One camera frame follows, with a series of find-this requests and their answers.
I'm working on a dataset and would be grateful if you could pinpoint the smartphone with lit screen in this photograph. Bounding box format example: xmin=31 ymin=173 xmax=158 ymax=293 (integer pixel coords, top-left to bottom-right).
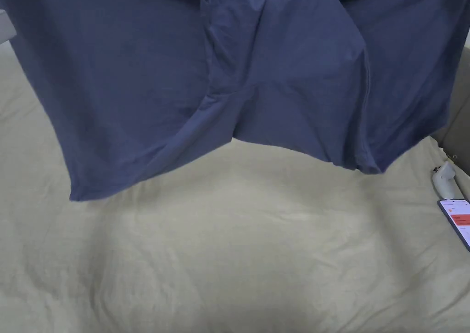
xmin=436 ymin=199 xmax=470 ymax=253

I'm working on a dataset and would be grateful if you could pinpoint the bed with beige sheet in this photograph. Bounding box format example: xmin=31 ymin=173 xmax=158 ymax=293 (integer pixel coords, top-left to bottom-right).
xmin=0 ymin=40 xmax=470 ymax=333

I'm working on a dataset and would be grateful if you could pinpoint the white hand controller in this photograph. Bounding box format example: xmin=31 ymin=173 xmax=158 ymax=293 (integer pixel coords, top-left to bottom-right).
xmin=431 ymin=161 xmax=465 ymax=203

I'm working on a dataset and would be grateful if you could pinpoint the dark blue shirt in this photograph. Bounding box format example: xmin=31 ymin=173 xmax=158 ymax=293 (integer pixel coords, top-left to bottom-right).
xmin=0 ymin=0 xmax=470 ymax=202

